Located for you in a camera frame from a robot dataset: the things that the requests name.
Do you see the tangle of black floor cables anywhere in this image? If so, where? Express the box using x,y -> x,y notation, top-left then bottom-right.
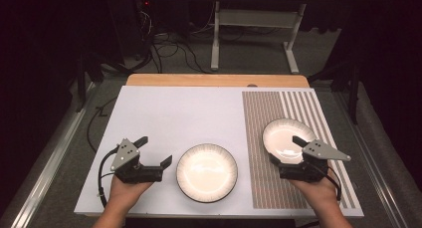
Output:
137,30 -> 213,75

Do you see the black box with red light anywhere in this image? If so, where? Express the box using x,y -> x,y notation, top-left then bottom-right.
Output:
108,0 -> 154,62

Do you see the wooden table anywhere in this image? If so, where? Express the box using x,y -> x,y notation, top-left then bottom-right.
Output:
125,73 -> 311,89

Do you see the person's right hand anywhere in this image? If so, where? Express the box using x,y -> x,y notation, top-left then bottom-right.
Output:
288,166 -> 339,213

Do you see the white plate with dark rim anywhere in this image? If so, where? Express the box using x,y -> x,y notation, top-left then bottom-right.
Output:
175,142 -> 239,204
261,117 -> 318,166

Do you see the white board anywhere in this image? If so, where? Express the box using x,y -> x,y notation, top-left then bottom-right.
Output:
73,85 -> 365,220

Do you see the right hand-held gripper cable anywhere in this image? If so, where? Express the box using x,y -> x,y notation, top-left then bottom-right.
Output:
315,161 -> 343,203

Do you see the black floor cable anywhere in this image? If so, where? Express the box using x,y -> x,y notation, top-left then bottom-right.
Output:
86,96 -> 119,154

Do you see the hand-held gripper cable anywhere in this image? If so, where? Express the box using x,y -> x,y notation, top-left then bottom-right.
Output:
315,161 -> 343,203
97,146 -> 121,208

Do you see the person's left hand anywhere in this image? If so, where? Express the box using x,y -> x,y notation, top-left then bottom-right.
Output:
106,174 -> 154,213

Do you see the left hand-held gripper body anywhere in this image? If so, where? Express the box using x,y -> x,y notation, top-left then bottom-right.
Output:
109,137 -> 164,184

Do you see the metal floor rail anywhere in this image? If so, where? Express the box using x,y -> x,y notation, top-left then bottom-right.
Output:
10,82 -> 102,228
333,91 -> 410,228

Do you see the left hand-held gripper cable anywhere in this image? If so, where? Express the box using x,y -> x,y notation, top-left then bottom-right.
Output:
97,146 -> 121,208

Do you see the brown striped place mat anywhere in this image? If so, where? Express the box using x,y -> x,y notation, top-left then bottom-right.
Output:
241,90 -> 358,210

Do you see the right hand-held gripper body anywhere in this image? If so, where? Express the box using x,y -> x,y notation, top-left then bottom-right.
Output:
278,139 -> 352,183

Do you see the black stand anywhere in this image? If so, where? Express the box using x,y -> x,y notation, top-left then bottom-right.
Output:
308,60 -> 362,125
74,51 -> 105,114

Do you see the white metal desk frame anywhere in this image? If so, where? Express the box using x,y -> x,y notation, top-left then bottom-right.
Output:
210,0 -> 309,75

